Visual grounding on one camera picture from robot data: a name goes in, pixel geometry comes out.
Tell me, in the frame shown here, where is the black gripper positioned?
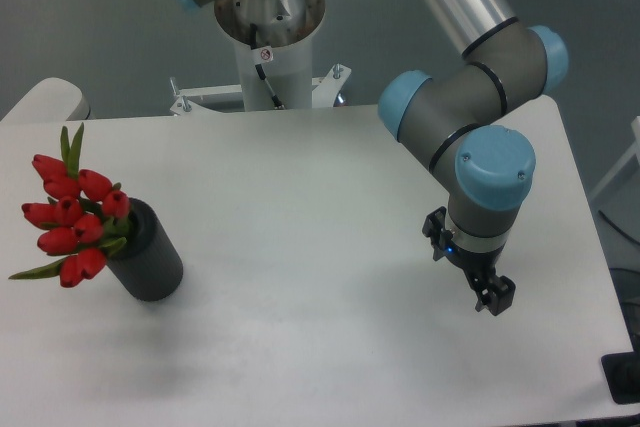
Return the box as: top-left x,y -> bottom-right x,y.
422,207 -> 516,316

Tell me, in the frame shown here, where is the red tulip bouquet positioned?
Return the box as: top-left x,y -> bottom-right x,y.
9,127 -> 137,288

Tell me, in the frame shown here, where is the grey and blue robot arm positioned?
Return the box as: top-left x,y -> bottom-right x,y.
179,0 -> 569,315

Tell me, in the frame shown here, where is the dark grey ribbed vase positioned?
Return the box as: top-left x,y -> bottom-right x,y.
107,198 -> 184,302

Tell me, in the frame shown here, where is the black device at table edge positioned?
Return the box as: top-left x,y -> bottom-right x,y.
601,352 -> 639,405

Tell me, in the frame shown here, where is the white rounded chair back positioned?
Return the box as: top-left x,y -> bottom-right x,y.
1,77 -> 93,125

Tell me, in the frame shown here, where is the white frame at right edge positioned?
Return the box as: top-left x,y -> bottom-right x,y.
587,117 -> 639,204

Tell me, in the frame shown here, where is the white pedestal base frame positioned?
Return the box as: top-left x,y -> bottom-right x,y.
170,63 -> 352,115

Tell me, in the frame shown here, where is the black cable on pedestal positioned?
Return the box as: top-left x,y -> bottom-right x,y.
248,22 -> 287,111

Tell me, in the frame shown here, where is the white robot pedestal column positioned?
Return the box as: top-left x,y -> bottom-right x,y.
214,0 -> 325,83

